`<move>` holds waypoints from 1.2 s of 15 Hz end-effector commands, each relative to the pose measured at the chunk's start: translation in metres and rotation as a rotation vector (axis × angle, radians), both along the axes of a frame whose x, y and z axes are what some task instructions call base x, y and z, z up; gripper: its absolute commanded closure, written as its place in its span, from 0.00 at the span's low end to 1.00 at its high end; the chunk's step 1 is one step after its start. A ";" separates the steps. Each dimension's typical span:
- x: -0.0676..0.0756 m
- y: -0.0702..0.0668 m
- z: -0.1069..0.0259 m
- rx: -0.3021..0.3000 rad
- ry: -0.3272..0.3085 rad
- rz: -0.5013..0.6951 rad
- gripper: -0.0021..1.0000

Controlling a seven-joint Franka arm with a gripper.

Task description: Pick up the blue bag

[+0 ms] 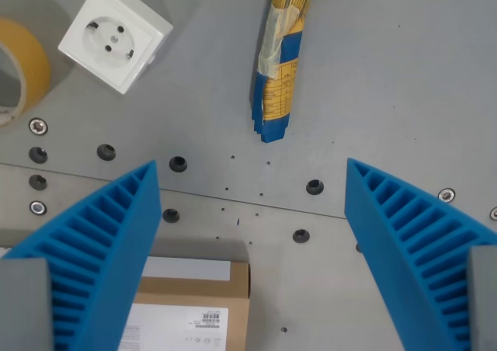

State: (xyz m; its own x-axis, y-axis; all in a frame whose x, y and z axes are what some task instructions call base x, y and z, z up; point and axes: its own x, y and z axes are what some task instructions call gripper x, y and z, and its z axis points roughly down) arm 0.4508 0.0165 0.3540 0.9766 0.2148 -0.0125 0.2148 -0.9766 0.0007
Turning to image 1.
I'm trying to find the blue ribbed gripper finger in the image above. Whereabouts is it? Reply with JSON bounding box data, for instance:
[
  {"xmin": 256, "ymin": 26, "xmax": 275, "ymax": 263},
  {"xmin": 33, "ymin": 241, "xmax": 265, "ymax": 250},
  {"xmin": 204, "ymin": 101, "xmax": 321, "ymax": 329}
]
[
  {"xmin": 344, "ymin": 157, "xmax": 497, "ymax": 351},
  {"xmin": 0, "ymin": 160, "xmax": 162, "ymax": 351}
]

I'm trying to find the blue and yellow bag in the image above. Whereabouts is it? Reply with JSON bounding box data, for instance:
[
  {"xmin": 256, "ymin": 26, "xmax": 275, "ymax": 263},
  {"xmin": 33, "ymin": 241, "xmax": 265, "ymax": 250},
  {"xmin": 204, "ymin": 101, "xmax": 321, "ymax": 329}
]
[{"xmin": 249, "ymin": 0, "xmax": 318, "ymax": 144}]

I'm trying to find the brown cardboard box with label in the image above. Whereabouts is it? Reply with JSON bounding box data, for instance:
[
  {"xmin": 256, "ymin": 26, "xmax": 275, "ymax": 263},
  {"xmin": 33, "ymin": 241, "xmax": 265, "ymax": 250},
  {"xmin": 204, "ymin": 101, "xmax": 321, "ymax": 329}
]
[{"xmin": 117, "ymin": 255, "xmax": 252, "ymax": 351}]

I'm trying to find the yellow adhesive tape roll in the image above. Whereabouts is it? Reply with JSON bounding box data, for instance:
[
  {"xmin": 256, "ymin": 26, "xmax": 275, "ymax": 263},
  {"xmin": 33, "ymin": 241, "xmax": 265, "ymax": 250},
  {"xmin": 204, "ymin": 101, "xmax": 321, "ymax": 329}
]
[{"xmin": 0, "ymin": 16, "xmax": 51, "ymax": 128}]

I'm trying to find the white wall power socket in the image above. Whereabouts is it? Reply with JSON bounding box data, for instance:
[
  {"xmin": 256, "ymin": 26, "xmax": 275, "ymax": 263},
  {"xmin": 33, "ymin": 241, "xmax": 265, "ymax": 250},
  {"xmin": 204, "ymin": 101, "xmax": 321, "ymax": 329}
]
[{"xmin": 57, "ymin": 0, "xmax": 175, "ymax": 96}]

